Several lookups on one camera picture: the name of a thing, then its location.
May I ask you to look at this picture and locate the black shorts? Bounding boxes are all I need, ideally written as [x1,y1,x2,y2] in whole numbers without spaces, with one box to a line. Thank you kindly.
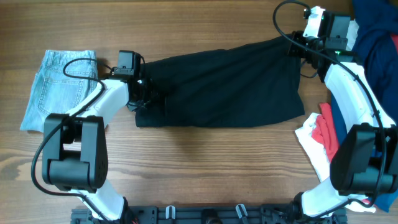
[136,37,305,128]

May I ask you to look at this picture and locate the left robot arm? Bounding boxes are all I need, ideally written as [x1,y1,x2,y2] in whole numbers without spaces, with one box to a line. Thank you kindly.
[31,50,158,223]

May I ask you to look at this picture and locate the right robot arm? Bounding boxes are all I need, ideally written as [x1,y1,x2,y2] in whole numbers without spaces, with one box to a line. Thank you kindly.
[289,6,397,220]

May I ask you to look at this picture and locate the white garment top right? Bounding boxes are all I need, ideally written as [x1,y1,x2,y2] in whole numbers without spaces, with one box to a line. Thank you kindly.
[346,20,359,51]

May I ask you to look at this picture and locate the navy blue garment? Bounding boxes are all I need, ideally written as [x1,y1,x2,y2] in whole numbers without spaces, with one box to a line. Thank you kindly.
[329,0,398,213]

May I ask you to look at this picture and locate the folded light blue jeans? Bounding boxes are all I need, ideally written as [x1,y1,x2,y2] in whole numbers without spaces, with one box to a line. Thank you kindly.
[20,50,98,132]

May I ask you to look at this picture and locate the white garment with red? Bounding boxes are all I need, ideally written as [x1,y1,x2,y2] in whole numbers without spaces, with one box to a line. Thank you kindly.
[294,112,377,214]

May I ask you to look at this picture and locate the right black cable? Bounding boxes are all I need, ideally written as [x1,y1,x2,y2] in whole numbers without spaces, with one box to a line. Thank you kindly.
[272,0,388,215]

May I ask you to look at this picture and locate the black cable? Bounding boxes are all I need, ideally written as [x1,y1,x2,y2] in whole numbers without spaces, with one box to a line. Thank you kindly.
[272,0,388,215]
[30,57,116,223]

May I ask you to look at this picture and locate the left black cable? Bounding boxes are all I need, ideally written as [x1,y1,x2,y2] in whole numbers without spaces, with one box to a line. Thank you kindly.
[30,57,116,223]

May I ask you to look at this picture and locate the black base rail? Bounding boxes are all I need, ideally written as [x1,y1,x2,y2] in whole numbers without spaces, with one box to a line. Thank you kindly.
[70,203,348,224]

